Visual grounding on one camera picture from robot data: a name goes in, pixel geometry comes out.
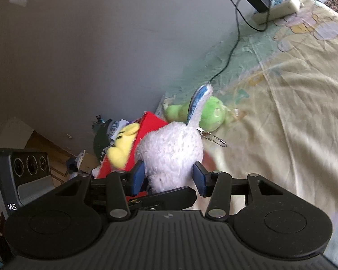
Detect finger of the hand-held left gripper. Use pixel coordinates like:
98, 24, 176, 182
128, 186, 198, 212

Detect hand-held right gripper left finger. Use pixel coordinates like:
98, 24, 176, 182
55, 160, 146, 222

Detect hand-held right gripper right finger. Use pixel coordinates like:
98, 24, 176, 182
193, 162, 283, 220

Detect white plush bunny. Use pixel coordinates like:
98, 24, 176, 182
137, 86, 228, 194

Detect red box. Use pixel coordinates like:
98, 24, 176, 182
96, 111, 169, 198

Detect yellow plush toy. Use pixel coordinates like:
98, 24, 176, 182
106, 124, 140, 171

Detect dark green bag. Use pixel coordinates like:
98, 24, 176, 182
92, 119, 114, 164

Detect green plush toy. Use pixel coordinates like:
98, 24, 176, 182
163, 96, 232, 133

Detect printed pale bed sheet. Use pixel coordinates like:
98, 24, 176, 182
155, 0, 338, 268

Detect white power strip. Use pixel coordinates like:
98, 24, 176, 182
252, 0, 302, 25

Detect black charger cable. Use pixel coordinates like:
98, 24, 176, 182
207, 0, 275, 86

